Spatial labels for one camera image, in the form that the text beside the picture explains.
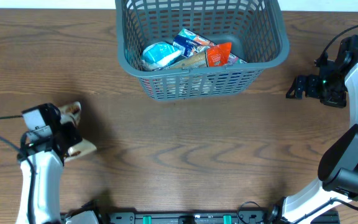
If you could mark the white brown snack bag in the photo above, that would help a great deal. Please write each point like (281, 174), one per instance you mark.
(78, 147)

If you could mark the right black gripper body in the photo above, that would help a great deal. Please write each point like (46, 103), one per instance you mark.
(329, 89)

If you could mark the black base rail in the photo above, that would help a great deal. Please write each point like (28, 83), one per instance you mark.
(245, 216)

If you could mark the blue tissue multipack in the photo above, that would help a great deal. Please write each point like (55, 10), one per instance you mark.
(190, 43)

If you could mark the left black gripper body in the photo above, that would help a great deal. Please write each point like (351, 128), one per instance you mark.
(70, 134)

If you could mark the grey plastic basket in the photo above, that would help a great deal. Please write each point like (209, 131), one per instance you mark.
(255, 29)

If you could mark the blue white snack packet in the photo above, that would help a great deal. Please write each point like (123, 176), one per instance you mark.
(158, 56)

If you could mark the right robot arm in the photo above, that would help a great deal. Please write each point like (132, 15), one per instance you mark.
(337, 182)

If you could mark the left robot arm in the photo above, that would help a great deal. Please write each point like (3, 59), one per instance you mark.
(40, 197)

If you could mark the orange cracker package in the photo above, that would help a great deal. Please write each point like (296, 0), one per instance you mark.
(215, 56)

